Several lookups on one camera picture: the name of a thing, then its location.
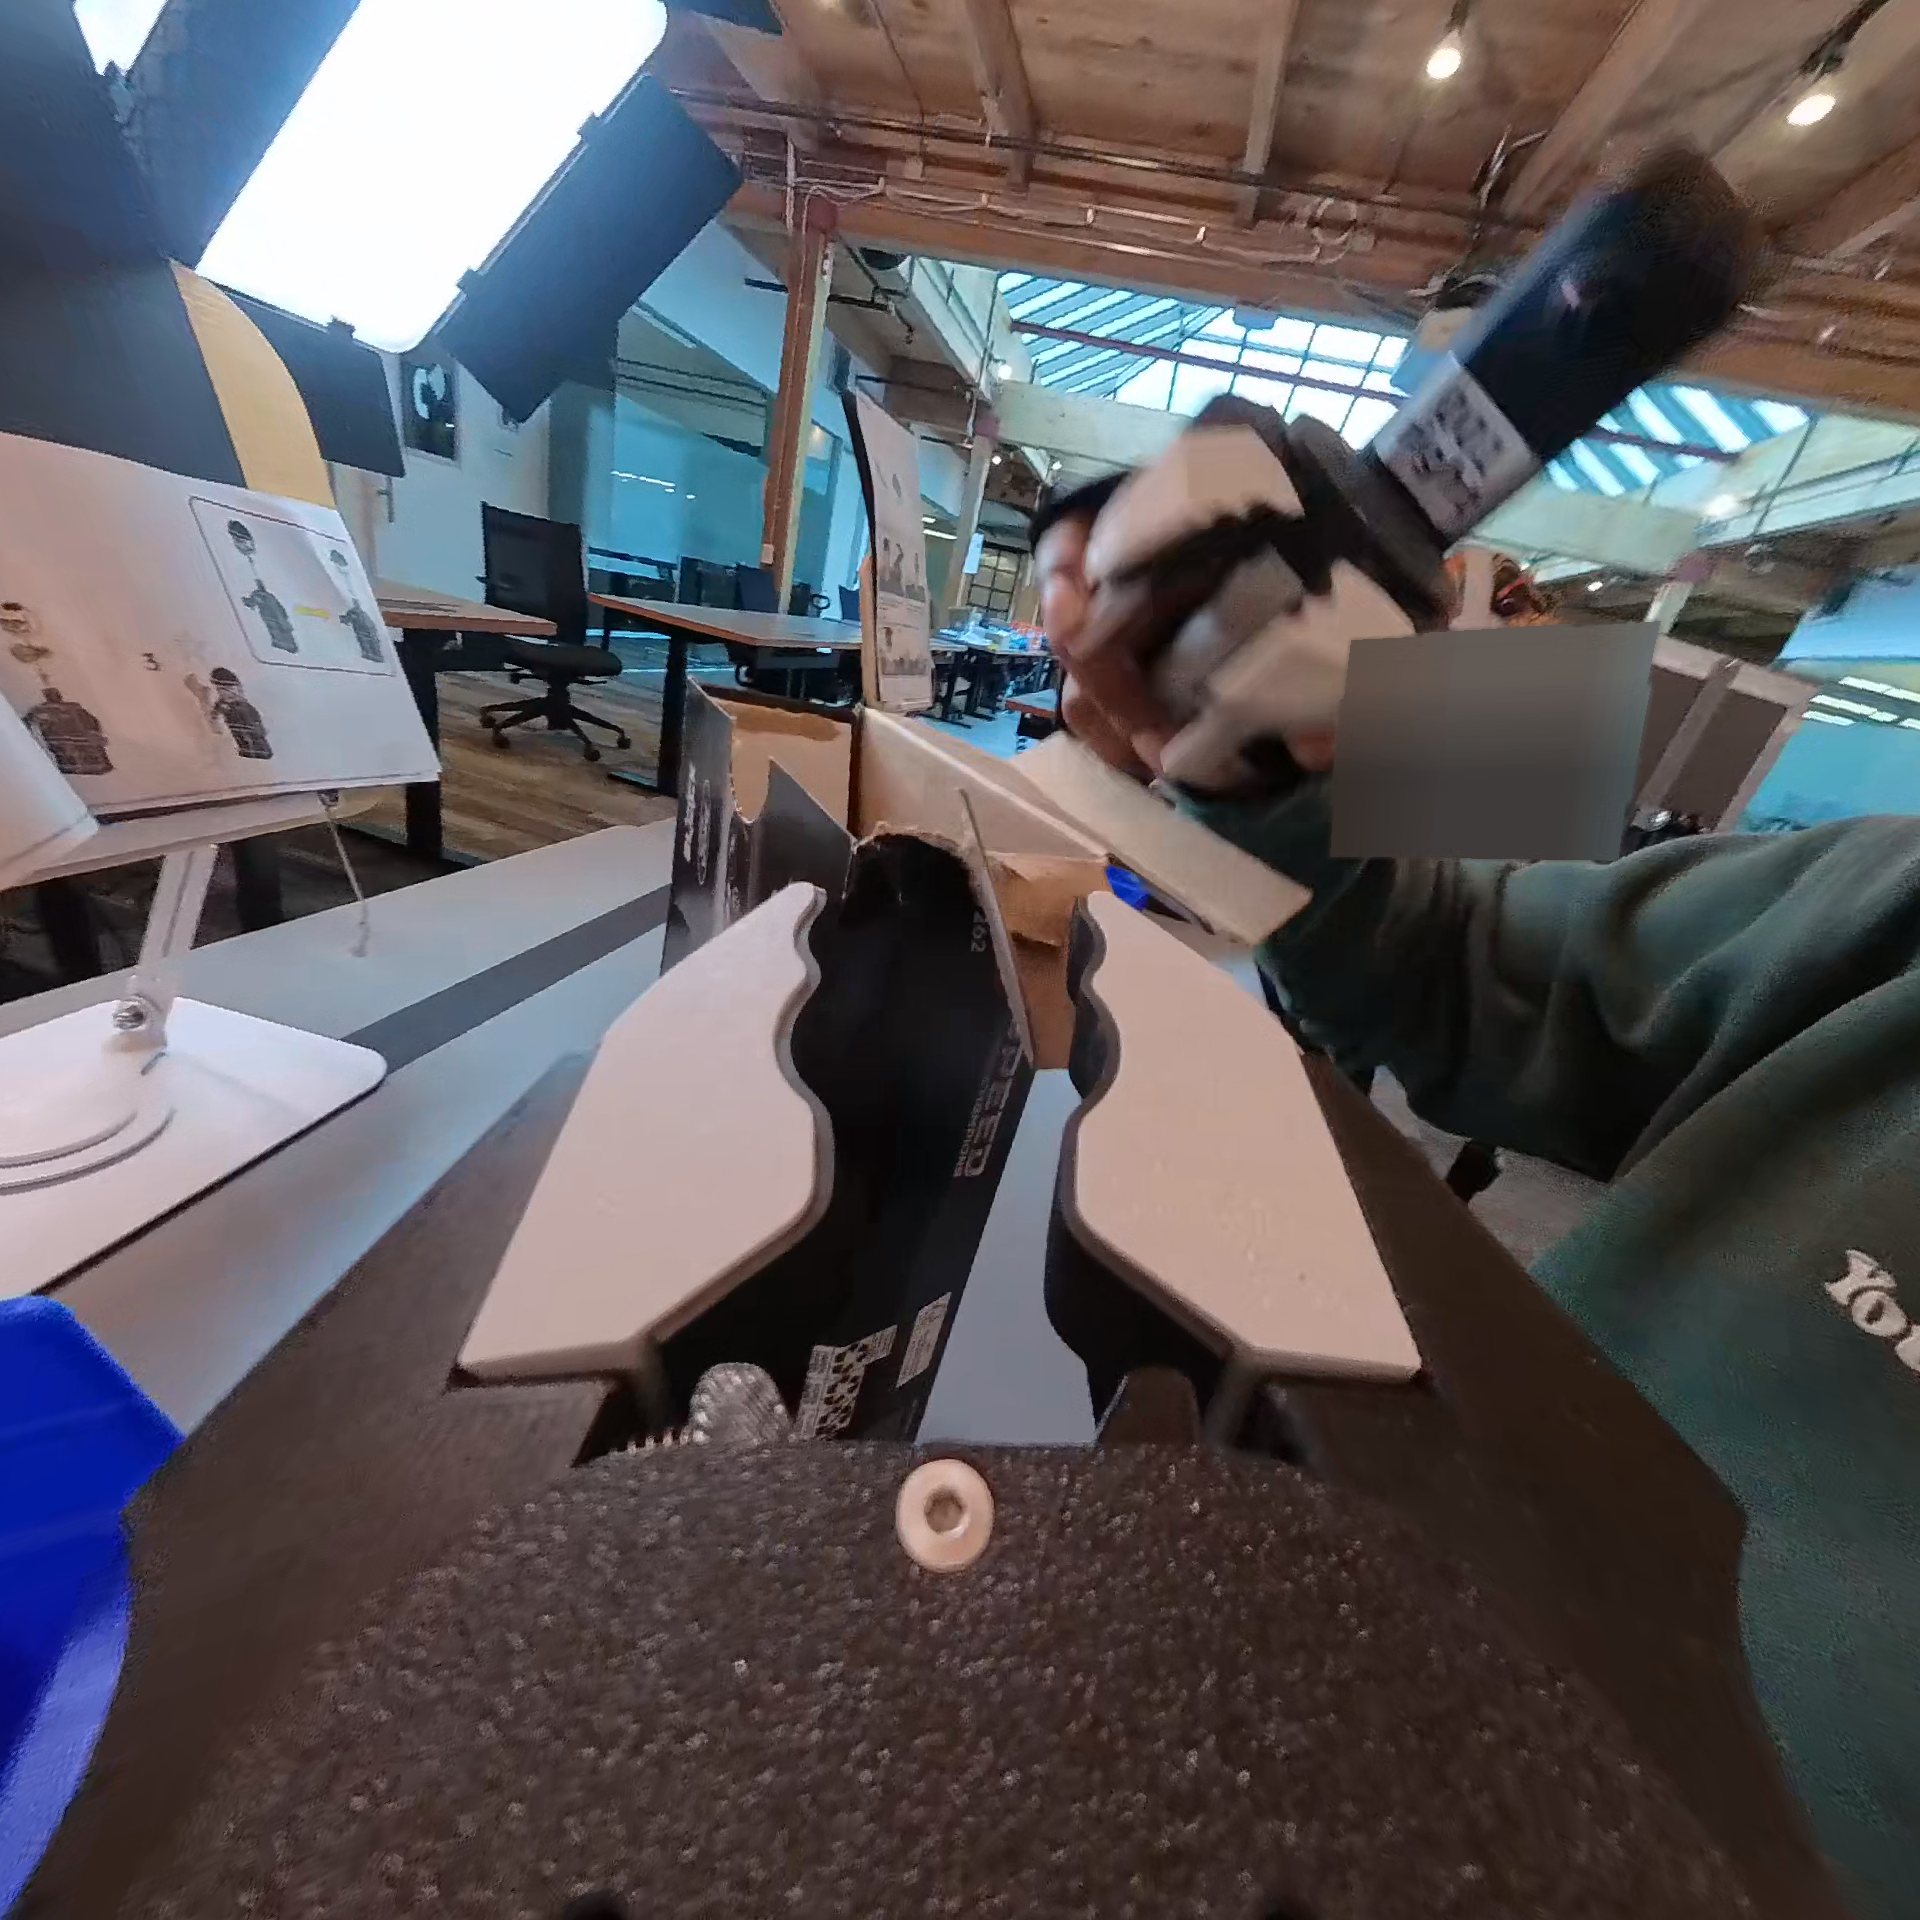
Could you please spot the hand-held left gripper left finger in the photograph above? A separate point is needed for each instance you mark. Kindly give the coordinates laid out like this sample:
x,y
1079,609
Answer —
x,y
674,1172

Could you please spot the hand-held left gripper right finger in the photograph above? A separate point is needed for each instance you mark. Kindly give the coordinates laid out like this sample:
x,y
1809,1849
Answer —
x,y
1232,1200

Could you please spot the black lego set box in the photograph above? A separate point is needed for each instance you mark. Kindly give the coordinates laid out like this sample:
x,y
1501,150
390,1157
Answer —
x,y
902,1050

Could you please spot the blue plastic bin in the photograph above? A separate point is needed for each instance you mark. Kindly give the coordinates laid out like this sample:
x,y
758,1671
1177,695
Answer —
x,y
60,1500

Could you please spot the person's right forearm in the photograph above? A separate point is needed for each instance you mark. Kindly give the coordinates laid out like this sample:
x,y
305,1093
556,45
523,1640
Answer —
x,y
1501,975

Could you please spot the person's right hand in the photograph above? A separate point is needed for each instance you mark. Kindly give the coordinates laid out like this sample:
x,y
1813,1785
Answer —
x,y
1104,659

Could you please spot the ceiling spotlight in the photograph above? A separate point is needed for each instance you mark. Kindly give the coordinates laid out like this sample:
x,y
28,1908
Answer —
x,y
1443,60
1812,107

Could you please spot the wooden office table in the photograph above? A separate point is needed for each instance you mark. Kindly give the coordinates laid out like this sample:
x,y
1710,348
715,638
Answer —
x,y
467,607
719,625

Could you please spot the black mesh office chair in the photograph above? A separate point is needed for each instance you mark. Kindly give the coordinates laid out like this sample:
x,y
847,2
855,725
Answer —
x,y
540,601

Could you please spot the person's green garment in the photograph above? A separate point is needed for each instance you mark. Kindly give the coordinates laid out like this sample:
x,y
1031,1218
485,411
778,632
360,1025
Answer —
x,y
1802,1500

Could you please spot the standing display board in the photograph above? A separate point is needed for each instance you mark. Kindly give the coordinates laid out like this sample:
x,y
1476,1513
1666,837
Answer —
x,y
897,554

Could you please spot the open instruction booklet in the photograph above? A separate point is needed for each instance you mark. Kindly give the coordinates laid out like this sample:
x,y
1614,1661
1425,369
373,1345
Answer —
x,y
225,646

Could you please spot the wooden pillar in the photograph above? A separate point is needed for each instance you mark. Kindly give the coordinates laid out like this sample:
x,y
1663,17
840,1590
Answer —
x,y
796,405

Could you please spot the black white marker sign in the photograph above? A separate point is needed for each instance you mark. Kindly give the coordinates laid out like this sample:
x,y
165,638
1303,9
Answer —
x,y
430,405

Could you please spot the studio light with black flaps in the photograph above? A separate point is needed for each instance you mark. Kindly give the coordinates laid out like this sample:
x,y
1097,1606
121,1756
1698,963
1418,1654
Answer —
x,y
436,166

